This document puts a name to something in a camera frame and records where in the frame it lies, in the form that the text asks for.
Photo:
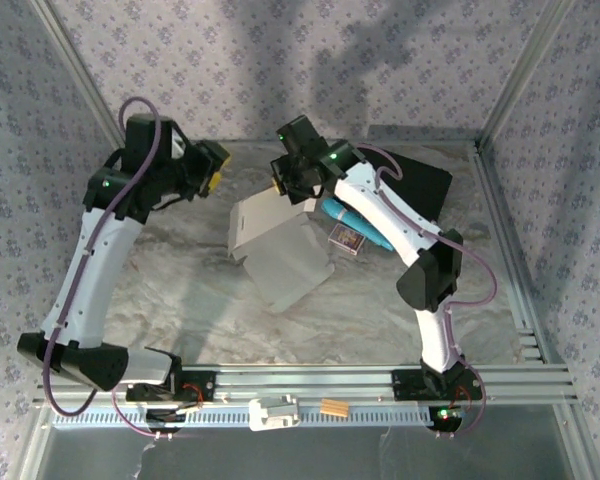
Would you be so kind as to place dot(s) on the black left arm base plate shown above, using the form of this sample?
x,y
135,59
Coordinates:
x,y
205,387

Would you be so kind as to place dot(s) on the light blue tube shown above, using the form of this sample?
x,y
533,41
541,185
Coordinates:
x,y
340,212

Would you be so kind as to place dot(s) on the small orange block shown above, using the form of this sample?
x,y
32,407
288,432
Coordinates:
x,y
334,407

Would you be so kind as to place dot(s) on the black rectangular case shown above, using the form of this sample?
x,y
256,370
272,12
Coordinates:
x,y
420,185

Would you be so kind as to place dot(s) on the small purple card box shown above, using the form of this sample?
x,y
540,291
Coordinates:
x,y
346,239

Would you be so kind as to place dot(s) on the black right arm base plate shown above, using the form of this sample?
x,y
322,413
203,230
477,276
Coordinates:
x,y
405,385

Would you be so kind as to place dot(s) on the black controller board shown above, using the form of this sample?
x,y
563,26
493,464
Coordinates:
x,y
445,422
162,417

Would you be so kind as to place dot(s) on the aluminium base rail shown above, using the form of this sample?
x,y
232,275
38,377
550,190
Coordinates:
x,y
305,382

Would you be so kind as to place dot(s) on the aluminium side rail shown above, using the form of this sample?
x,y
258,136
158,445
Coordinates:
x,y
512,250

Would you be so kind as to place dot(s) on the white plastic connector block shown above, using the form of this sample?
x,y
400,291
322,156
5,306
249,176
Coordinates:
x,y
270,415

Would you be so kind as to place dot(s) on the aluminium frame post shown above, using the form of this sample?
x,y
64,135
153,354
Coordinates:
x,y
82,75
524,75

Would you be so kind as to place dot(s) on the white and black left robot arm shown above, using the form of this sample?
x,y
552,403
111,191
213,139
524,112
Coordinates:
x,y
97,270

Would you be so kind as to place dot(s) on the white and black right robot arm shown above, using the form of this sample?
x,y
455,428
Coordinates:
x,y
380,210

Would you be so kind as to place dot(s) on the aluminium frame leg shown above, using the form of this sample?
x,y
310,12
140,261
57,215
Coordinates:
x,y
34,450
584,450

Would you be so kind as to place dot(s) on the white paper box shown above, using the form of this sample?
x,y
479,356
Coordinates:
x,y
280,250

